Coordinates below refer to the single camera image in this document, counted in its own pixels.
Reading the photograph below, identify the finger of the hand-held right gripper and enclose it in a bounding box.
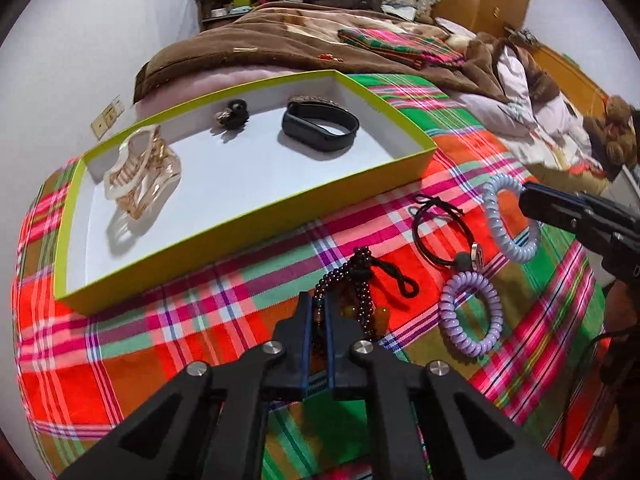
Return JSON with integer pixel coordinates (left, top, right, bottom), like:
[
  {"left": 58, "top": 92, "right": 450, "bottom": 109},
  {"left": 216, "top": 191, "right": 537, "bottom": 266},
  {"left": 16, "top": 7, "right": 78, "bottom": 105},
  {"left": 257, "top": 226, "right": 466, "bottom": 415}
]
[
  {"left": 522, "top": 183, "right": 640, "bottom": 227},
  {"left": 519, "top": 199, "right": 640, "bottom": 249}
]

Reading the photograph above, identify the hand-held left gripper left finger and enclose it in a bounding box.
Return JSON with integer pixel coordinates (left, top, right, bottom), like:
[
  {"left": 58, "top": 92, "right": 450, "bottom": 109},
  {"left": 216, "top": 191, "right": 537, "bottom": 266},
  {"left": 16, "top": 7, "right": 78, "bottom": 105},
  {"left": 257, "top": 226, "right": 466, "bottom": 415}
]
[{"left": 57, "top": 291, "right": 313, "bottom": 480}]

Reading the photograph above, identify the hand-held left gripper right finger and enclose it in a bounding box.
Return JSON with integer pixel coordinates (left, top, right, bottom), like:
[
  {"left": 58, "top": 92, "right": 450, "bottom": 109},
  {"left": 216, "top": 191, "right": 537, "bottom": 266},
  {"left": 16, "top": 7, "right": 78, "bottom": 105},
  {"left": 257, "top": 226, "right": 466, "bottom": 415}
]
[{"left": 324, "top": 296, "right": 573, "bottom": 480}]

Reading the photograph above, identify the light blue spiral hair tie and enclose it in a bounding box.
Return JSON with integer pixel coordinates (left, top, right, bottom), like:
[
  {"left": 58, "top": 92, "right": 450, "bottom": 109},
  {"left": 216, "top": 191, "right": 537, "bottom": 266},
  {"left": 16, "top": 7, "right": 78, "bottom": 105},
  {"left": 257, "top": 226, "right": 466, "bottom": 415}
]
[{"left": 481, "top": 175, "right": 542, "bottom": 263}]

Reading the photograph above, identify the dark bead bracelet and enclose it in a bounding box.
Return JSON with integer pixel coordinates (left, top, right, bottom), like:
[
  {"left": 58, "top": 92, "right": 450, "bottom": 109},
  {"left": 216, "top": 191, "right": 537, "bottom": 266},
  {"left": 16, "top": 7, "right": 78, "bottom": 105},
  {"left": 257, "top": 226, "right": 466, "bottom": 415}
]
[{"left": 312, "top": 246, "right": 420, "bottom": 356}]

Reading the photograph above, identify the yellow-green cardboard box tray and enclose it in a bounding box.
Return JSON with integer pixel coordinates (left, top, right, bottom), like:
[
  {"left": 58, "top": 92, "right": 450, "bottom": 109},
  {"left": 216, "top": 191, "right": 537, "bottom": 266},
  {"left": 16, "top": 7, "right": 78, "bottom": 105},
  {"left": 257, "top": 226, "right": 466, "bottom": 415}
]
[{"left": 52, "top": 70, "right": 437, "bottom": 316}]

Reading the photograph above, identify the black wristband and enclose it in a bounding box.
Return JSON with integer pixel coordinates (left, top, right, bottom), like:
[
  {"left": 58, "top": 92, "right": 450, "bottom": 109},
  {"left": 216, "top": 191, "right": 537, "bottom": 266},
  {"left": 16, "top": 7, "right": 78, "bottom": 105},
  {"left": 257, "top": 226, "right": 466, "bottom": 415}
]
[{"left": 281, "top": 101, "right": 361, "bottom": 152}]

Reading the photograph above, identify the small black hair clip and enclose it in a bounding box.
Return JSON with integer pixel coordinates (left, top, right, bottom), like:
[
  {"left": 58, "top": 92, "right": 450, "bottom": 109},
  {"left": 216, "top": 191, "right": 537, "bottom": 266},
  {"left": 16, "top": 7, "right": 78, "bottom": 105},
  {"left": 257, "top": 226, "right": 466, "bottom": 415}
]
[{"left": 210, "top": 100, "right": 251, "bottom": 133}]

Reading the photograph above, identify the rhinestone hair barrette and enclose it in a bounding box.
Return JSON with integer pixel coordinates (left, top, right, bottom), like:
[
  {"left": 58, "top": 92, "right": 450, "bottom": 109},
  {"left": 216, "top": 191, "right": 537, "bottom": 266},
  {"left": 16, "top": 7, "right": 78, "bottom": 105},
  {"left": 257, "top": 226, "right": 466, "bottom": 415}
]
[{"left": 289, "top": 94, "right": 337, "bottom": 107}]

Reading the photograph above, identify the clear hair claw clip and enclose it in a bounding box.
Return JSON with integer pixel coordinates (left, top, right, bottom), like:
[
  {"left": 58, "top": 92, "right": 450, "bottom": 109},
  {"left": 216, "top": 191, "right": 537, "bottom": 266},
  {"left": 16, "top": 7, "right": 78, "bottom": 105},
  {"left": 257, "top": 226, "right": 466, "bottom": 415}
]
[{"left": 103, "top": 126, "right": 182, "bottom": 221}]

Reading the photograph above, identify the brown teddy bear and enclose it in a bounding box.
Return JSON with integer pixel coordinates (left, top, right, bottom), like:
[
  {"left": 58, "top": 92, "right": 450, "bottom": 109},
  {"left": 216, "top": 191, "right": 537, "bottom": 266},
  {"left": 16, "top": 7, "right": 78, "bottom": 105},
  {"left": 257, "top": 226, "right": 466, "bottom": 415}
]
[{"left": 582, "top": 95, "right": 638, "bottom": 181}]

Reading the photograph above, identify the white floral quilt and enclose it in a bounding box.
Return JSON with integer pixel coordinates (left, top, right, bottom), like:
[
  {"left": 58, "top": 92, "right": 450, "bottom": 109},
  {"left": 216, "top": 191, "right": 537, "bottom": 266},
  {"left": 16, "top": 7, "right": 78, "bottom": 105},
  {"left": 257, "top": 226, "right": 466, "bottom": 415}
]
[{"left": 450, "top": 42, "right": 608, "bottom": 176}]

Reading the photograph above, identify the wooden bed headboard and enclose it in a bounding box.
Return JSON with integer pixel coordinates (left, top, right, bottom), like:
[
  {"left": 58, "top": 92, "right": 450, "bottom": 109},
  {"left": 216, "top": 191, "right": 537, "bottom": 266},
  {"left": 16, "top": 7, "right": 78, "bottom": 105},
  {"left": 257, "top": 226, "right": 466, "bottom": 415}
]
[{"left": 520, "top": 42, "right": 608, "bottom": 126}]

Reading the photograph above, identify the colourful plaid cloth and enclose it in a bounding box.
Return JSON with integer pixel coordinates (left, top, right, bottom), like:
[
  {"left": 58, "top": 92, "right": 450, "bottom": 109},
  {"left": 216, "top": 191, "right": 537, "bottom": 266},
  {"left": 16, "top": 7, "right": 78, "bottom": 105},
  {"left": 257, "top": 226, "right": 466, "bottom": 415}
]
[{"left": 11, "top": 74, "right": 608, "bottom": 480}]

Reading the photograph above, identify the folded plaid cloth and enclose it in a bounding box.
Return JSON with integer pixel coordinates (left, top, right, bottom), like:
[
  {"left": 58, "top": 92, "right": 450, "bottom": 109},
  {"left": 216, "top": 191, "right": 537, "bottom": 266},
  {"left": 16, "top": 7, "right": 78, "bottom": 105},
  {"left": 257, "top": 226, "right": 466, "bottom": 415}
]
[{"left": 337, "top": 27, "right": 467, "bottom": 70}]

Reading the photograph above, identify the pink bed sheet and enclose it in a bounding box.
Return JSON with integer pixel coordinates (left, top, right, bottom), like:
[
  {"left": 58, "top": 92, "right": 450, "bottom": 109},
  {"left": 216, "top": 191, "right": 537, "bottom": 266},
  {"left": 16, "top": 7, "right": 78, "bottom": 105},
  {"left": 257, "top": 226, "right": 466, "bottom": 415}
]
[{"left": 135, "top": 67, "right": 301, "bottom": 121}]

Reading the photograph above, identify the brown fleece blanket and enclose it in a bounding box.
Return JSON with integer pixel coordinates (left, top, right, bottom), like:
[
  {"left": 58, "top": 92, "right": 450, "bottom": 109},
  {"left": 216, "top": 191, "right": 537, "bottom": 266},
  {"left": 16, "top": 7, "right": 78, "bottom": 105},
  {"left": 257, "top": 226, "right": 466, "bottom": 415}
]
[{"left": 132, "top": 0, "right": 561, "bottom": 106}]

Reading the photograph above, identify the wooden shelf unit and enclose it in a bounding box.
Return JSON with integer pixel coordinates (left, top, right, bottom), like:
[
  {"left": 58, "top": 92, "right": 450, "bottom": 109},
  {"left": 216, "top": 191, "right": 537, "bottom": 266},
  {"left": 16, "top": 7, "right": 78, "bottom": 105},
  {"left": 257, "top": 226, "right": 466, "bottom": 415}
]
[{"left": 194, "top": 0, "right": 283, "bottom": 31}]

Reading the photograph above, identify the black cable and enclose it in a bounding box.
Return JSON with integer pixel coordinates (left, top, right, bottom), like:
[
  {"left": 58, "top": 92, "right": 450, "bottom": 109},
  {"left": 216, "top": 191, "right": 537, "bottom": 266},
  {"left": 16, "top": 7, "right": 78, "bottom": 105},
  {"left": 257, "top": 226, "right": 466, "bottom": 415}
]
[{"left": 560, "top": 327, "right": 621, "bottom": 466}]

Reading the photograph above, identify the black pendant hair tie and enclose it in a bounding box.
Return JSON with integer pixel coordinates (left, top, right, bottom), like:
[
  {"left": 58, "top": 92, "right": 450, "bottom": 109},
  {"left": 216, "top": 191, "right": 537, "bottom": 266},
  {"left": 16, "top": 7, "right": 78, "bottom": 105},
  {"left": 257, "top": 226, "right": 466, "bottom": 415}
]
[{"left": 407, "top": 194, "right": 485, "bottom": 273}]

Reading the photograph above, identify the purple spiral hair tie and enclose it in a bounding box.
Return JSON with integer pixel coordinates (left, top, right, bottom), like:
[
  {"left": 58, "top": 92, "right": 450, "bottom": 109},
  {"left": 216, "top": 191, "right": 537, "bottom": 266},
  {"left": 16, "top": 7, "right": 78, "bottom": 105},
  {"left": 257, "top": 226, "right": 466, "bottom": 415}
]
[{"left": 439, "top": 272, "right": 503, "bottom": 358}]

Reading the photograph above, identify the wall outlet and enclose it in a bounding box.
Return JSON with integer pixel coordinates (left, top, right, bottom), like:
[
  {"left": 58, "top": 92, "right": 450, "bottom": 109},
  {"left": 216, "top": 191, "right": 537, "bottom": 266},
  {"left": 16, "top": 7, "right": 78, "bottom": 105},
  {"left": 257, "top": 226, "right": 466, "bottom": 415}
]
[{"left": 90, "top": 97, "right": 126, "bottom": 141}]

